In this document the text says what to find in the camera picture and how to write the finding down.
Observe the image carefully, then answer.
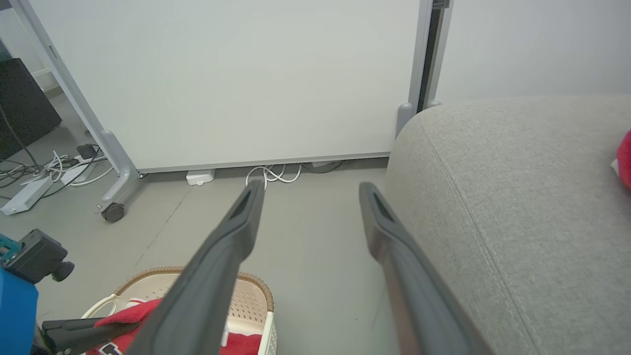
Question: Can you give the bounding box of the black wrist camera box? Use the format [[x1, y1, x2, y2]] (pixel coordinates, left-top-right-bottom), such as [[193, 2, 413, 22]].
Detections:
[[4, 228, 75, 284]]

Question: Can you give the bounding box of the black cabinet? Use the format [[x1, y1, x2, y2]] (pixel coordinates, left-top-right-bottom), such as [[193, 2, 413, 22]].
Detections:
[[0, 58, 63, 160]]

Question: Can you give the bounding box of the white partition board with rails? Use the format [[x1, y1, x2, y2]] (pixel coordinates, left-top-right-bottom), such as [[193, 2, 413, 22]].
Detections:
[[425, 0, 631, 110]]

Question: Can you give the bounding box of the woven rim laundry basket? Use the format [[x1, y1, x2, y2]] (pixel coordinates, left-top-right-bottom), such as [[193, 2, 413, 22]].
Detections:
[[80, 267, 278, 355]]

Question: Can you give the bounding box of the coiled white cable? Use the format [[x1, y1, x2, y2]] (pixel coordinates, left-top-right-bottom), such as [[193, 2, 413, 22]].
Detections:
[[245, 164, 303, 191]]

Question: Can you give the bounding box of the dark cable under partition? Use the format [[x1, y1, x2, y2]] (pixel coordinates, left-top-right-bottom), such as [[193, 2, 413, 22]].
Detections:
[[300, 161, 344, 175]]

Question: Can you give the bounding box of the white adapter box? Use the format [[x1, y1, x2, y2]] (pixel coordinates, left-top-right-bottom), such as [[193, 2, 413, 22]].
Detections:
[[185, 169, 216, 186]]

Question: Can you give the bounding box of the long white power strip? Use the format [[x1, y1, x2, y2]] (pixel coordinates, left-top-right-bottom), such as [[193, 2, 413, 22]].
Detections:
[[0, 177, 55, 216]]

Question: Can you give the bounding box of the grey partition leg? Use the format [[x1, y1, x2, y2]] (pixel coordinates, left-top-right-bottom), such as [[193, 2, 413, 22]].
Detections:
[[10, 0, 146, 213], [395, 0, 434, 140]]

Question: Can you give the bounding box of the black caster wheel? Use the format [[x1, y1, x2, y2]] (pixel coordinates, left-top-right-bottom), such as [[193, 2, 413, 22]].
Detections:
[[102, 203, 126, 223]]

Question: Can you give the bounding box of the white power strip with plugs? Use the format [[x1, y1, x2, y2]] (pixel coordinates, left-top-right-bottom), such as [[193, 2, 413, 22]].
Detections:
[[59, 155, 101, 186]]

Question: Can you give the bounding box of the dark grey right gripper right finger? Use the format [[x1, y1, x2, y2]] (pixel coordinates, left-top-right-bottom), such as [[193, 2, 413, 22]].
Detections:
[[359, 182, 493, 355]]

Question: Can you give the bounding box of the bundle of white cables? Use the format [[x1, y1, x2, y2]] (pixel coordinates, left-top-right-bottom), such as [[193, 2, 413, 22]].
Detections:
[[0, 148, 115, 200]]

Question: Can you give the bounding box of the grey upholstered chair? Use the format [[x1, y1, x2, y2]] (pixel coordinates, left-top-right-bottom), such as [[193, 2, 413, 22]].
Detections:
[[385, 95, 631, 355]]

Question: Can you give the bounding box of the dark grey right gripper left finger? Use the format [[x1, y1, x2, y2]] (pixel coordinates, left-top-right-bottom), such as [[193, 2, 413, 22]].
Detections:
[[124, 180, 266, 355]]

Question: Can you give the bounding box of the large white partition board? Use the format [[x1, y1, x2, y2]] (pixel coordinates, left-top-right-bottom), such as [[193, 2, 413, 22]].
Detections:
[[10, 0, 434, 173]]

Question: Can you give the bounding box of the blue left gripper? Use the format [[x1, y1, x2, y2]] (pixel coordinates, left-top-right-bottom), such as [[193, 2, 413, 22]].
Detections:
[[0, 234, 142, 355]]

